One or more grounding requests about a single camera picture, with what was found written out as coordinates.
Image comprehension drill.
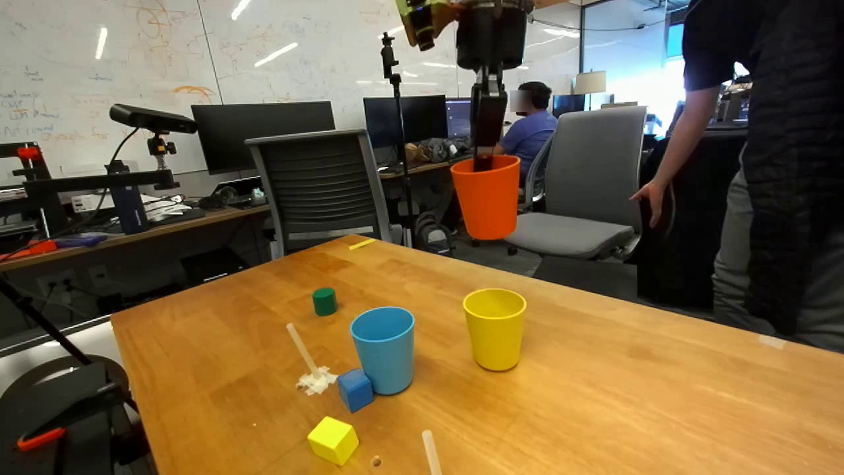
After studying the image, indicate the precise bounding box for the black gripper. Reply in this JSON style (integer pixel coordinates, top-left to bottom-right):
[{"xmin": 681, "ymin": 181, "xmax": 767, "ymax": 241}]
[{"xmin": 454, "ymin": 0, "xmax": 532, "ymax": 175}]

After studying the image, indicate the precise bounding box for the orange plastic cup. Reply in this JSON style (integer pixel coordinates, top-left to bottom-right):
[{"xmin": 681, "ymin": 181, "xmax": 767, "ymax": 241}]
[{"xmin": 447, "ymin": 154, "xmax": 524, "ymax": 243}]

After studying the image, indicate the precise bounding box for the yellow plastic cup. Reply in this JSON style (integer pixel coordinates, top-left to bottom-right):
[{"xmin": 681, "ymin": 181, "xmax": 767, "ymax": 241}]
[{"xmin": 462, "ymin": 284, "xmax": 529, "ymax": 374}]

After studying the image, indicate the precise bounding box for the black wheeled robot base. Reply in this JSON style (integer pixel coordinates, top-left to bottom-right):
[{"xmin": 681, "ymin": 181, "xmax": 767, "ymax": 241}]
[{"xmin": 0, "ymin": 274, "xmax": 160, "ymax": 475}]

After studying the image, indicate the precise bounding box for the blue plastic cup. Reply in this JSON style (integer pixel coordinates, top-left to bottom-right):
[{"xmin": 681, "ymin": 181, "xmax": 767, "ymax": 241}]
[{"xmin": 349, "ymin": 304, "xmax": 418, "ymax": 398}]

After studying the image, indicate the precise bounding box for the lit computer monitor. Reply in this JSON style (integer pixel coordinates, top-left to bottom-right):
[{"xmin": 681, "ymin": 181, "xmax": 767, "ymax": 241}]
[{"xmin": 442, "ymin": 96, "xmax": 476, "ymax": 143}]

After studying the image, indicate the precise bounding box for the seated man in blue shirt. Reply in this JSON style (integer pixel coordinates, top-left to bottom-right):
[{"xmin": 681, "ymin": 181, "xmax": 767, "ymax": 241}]
[{"xmin": 495, "ymin": 78, "xmax": 560, "ymax": 175}]

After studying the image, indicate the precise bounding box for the black computer monitor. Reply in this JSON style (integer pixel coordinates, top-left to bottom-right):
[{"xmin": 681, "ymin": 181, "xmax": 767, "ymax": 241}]
[{"xmin": 362, "ymin": 93, "xmax": 447, "ymax": 147}]

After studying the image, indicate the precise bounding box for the white table lamp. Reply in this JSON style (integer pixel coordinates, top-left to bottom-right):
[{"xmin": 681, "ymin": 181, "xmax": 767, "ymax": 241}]
[{"xmin": 571, "ymin": 68, "xmax": 608, "ymax": 98}]

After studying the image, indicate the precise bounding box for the grey mesh office chair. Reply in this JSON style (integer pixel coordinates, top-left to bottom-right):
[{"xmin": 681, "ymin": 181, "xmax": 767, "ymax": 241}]
[
  {"xmin": 242, "ymin": 126, "xmax": 396, "ymax": 262},
  {"xmin": 503, "ymin": 103, "xmax": 651, "ymax": 284}
]

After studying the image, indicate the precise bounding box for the person in black t-shirt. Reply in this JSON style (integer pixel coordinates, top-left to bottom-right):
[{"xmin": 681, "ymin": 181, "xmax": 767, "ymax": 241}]
[{"xmin": 628, "ymin": 0, "xmax": 844, "ymax": 355}]

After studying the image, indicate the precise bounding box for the green cylinder block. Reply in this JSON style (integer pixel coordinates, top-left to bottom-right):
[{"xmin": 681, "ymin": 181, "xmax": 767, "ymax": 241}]
[{"xmin": 310, "ymin": 284, "xmax": 339, "ymax": 320}]

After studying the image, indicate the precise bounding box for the wide black monitor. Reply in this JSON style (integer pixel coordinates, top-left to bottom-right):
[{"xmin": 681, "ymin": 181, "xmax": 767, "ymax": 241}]
[{"xmin": 190, "ymin": 98, "xmax": 337, "ymax": 177}]

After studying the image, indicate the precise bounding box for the blue cube block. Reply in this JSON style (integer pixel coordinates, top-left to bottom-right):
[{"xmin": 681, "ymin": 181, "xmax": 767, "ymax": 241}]
[{"xmin": 337, "ymin": 367, "xmax": 378, "ymax": 415}]

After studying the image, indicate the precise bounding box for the black jacket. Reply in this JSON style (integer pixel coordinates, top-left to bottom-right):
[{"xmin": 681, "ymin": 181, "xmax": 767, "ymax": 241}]
[{"xmin": 742, "ymin": 0, "xmax": 844, "ymax": 334}]

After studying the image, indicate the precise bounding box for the white cloth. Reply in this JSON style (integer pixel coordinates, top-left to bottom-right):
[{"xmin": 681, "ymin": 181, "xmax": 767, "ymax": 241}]
[{"xmin": 139, "ymin": 193, "xmax": 192, "ymax": 224}]

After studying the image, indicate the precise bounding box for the yellow cube block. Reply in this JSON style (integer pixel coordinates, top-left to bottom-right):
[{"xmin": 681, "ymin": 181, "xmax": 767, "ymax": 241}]
[{"xmin": 305, "ymin": 415, "xmax": 362, "ymax": 468}]

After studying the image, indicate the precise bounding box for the dark blue bottle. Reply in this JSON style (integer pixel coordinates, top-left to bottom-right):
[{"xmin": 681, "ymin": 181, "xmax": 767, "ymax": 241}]
[{"xmin": 114, "ymin": 181, "xmax": 147, "ymax": 234}]

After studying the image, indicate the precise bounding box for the wooden office desk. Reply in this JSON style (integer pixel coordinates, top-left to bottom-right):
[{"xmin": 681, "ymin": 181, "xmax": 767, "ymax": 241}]
[{"xmin": 0, "ymin": 202, "xmax": 273, "ymax": 276}]

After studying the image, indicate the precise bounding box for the black tripod pole with camera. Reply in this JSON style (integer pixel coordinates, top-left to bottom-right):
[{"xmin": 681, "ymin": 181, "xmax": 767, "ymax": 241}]
[{"xmin": 378, "ymin": 28, "xmax": 416, "ymax": 249}]

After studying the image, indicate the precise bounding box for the black camera on mount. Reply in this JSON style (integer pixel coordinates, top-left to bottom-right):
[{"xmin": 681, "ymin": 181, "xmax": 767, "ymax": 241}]
[{"xmin": 105, "ymin": 100, "xmax": 200, "ymax": 171}]

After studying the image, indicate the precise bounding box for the black and red clamp frame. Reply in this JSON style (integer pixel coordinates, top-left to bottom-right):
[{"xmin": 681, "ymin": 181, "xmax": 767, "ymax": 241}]
[{"xmin": 0, "ymin": 140, "xmax": 180, "ymax": 241}]

